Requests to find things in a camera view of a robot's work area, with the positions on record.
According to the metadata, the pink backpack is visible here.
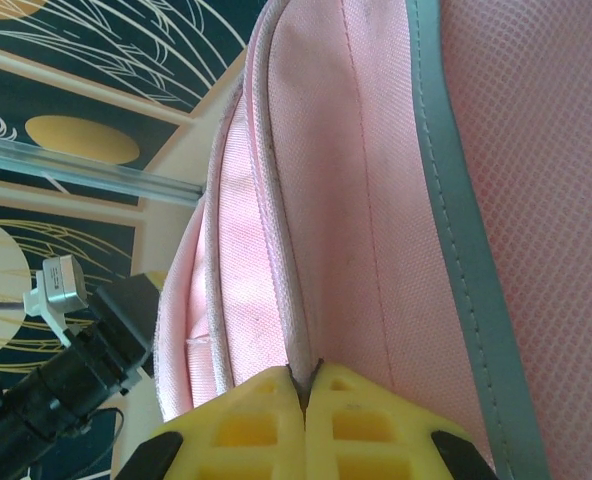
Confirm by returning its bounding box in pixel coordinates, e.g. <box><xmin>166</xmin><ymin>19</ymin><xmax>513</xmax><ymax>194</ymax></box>
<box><xmin>151</xmin><ymin>0</ymin><xmax>592</xmax><ymax>480</ymax></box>

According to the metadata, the aluminium frame post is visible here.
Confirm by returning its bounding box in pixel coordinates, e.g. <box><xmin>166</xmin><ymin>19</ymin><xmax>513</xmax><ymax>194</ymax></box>
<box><xmin>0</xmin><ymin>130</ymin><xmax>206</xmax><ymax>207</ymax></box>

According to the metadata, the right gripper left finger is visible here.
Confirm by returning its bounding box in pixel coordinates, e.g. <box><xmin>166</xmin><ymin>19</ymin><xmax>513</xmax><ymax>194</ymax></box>
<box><xmin>115</xmin><ymin>363</ymin><xmax>308</xmax><ymax>480</ymax></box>

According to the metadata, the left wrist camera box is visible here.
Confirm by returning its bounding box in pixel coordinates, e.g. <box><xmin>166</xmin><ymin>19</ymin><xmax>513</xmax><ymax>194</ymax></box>
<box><xmin>22</xmin><ymin>254</ymin><xmax>91</xmax><ymax>321</ymax></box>

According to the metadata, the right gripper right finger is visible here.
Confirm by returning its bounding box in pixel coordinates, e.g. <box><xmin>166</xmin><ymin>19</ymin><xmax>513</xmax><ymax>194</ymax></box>
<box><xmin>303</xmin><ymin>360</ymin><xmax>498</xmax><ymax>480</ymax></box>

